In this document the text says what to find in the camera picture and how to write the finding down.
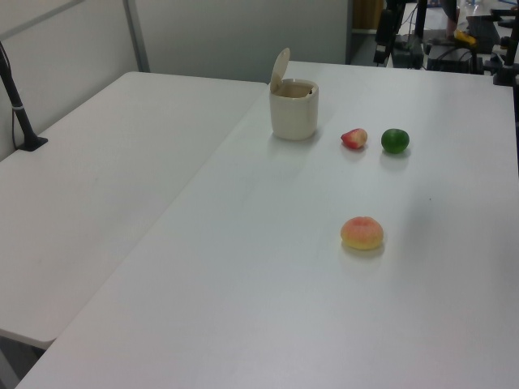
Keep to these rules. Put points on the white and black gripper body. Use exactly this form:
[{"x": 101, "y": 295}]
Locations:
[{"x": 385, "y": 26}]

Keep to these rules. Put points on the black upright stand pole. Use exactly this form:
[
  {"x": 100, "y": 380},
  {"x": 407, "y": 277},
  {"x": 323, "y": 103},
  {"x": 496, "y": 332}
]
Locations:
[{"x": 420, "y": 18}]

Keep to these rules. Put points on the black camera pole with base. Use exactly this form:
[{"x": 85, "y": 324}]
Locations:
[{"x": 18, "y": 109}]

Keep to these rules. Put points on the red and yellow toy fruit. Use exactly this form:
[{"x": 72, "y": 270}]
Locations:
[{"x": 354, "y": 138}]

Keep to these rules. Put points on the green round toy fruit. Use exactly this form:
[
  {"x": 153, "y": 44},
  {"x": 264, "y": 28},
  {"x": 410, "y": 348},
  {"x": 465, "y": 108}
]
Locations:
[{"x": 395, "y": 141}]

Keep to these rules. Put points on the beige round garbage bin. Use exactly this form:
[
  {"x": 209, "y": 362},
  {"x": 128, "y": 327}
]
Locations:
[{"x": 294, "y": 117}]

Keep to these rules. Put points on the yellow object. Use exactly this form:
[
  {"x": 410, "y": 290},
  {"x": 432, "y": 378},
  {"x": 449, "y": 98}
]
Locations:
[{"x": 465, "y": 37}]

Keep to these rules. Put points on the black clamp stand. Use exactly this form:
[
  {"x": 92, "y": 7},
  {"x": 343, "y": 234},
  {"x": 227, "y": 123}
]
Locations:
[{"x": 507, "y": 69}]

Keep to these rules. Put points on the orange and yellow toy peach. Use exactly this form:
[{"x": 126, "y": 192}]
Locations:
[{"x": 362, "y": 233}]

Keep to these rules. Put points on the black equipment box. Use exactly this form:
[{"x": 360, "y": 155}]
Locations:
[{"x": 450, "y": 56}]

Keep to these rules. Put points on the beige garbage bin lid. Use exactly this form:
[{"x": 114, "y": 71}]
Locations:
[{"x": 280, "y": 67}]

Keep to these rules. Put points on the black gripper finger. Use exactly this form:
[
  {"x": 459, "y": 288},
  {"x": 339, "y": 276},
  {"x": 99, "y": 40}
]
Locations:
[
  {"x": 385, "y": 53},
  {"x": 377, "y": 54}
]

